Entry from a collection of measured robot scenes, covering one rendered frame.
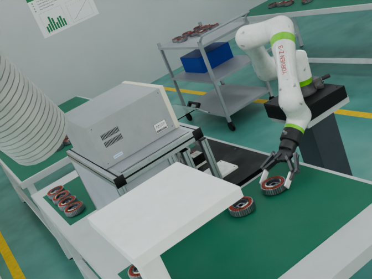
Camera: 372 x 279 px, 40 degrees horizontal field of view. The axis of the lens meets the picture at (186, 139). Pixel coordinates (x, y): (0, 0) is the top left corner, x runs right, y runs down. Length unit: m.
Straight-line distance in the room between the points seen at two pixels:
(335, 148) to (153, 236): 1.88
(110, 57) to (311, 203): 6.13
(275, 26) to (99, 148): 1.00
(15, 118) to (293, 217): 1.25
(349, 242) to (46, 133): 1.11
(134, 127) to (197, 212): 0.91
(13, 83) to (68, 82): 6.61
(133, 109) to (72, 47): 5.57
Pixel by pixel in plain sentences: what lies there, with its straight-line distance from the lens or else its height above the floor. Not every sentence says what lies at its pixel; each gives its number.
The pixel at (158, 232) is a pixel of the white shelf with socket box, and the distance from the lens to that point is 1.35.
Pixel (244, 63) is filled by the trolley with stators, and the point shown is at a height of 0.54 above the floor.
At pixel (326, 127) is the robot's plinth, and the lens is 2.98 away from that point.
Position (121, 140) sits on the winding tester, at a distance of 2.17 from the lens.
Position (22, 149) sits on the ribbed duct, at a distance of 1.17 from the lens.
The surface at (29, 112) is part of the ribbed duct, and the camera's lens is 1.12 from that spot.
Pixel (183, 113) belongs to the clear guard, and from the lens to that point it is 2.59.
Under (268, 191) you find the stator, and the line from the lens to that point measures 2.20.
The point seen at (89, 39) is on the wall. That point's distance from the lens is 7.79.
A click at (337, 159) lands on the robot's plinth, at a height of 0.40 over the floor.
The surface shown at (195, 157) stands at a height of 0.92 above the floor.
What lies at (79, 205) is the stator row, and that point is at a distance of 2.84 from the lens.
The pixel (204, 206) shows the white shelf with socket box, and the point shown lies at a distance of 1.37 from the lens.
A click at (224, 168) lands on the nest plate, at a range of 2.52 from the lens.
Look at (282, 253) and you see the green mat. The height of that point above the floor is 0.75.
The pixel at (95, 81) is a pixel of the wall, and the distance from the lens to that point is 7.82.
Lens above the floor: 1.85
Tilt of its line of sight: 21 degrees down
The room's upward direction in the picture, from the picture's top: 23 degrees counter-clockwise
